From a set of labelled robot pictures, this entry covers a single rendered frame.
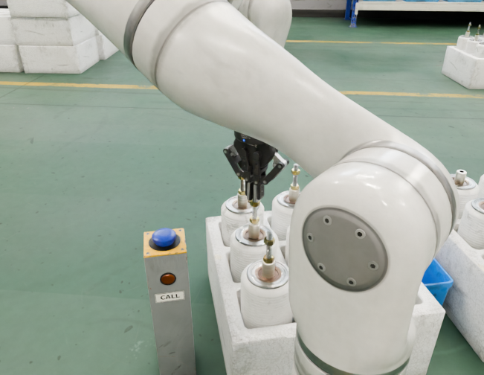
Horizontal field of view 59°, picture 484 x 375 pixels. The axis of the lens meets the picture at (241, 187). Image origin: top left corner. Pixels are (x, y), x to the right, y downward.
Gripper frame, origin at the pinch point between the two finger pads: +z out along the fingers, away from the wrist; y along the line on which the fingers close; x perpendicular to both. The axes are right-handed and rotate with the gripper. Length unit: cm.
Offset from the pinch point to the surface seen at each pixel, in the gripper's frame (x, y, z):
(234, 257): -4.2, -1.8, 13.8
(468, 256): 27.3, 36.6, 17.5
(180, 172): 50, -64, 35
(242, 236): -1.6, -1.6, 10.0
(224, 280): -7.3, -2.2, 17.4
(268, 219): 17.1, -6.4, 18.0
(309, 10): 463, -206, 26
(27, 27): 111, -243, 6
